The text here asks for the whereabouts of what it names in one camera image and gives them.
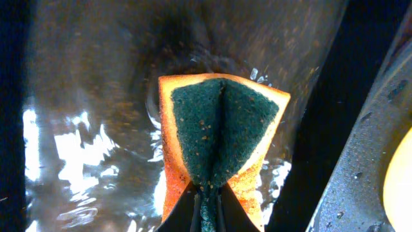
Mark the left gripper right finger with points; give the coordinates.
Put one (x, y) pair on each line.
(231, 217)

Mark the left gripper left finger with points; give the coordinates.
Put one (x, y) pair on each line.
(185, 216)

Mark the green and orange sponge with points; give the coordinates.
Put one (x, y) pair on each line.
(217, 129)

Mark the yellow plate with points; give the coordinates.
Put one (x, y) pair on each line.
(397, 187)

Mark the black round tray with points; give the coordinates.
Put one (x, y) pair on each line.
(352, 199)

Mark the black rectangular water tray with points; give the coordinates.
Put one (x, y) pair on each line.
(80, 140)

